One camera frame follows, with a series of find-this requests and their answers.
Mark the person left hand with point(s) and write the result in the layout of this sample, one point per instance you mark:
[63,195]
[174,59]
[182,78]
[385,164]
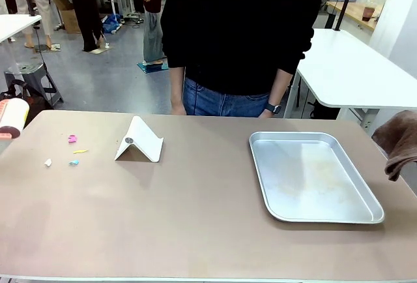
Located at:
[267,115]

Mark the person right hand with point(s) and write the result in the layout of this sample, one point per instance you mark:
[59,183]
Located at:
[178,108]

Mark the brown cloth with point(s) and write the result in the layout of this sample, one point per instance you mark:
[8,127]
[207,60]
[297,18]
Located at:
[402,142]

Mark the person left forearm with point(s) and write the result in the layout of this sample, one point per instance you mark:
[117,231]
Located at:
[280,87]

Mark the person right forearm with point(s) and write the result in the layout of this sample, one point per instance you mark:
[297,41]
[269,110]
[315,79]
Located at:
[176,84]

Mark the dark wrist watch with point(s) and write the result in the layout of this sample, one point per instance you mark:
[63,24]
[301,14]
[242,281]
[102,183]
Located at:
[273,108]

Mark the white folding stand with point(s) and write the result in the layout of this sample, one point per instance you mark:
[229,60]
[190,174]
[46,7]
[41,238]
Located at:
[143,139]

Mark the silver metal tray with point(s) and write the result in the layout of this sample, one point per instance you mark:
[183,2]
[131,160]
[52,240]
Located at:
[312,178]

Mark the bystander in grey trousers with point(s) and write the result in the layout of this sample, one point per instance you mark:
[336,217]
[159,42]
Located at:
[153,25]

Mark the person in black sweater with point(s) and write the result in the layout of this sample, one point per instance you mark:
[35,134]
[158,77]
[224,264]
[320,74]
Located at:
[241,28]

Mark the large white table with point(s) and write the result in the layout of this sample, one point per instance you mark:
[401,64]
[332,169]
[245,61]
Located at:
[348,71]

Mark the yellow paper scrap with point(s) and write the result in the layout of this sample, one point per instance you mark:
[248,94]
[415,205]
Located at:
[80,151]

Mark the blue plastic bag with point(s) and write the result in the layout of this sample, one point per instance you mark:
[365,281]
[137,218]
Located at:
[112,23]

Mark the pink paper scrap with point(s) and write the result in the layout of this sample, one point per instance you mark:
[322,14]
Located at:
[72,138]

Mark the blue paper scrap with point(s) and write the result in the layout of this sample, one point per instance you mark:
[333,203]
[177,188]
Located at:
[74,162]

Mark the bystander in black trousers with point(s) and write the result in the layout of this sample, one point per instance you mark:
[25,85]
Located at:
[86,9]

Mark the wooden workbench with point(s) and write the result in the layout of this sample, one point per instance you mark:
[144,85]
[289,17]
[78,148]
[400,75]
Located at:
[355,10]

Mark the white paper scrap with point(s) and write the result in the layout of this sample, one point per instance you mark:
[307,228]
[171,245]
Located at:
[48,162]

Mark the dark red cup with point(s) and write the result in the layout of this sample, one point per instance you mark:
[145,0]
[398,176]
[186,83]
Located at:
[368,14]

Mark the brown cardboard box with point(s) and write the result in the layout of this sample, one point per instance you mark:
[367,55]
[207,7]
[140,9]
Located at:
[70,15]

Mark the black red bag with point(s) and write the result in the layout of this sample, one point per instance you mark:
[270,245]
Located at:
[32,100]

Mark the grey metal stool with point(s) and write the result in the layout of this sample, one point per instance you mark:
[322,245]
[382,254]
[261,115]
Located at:
[32,74]

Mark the small white table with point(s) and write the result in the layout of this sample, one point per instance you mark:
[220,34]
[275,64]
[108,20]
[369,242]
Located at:
[16,25]

